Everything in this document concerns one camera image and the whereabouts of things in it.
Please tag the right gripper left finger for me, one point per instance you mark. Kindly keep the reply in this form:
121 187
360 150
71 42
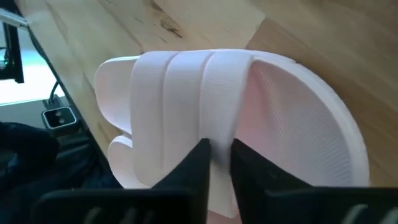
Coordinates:
124 207

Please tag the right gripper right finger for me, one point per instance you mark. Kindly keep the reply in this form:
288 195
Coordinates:
311 205

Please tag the pink rubber slide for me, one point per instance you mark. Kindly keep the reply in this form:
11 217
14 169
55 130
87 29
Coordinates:
186 102
121 161

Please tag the person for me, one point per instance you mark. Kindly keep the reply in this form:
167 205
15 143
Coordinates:
37 161

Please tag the small black stereo camera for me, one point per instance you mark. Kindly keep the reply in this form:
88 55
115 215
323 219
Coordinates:
59 117

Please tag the silver metal bracket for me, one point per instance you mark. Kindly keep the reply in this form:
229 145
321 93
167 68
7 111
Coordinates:
12 17

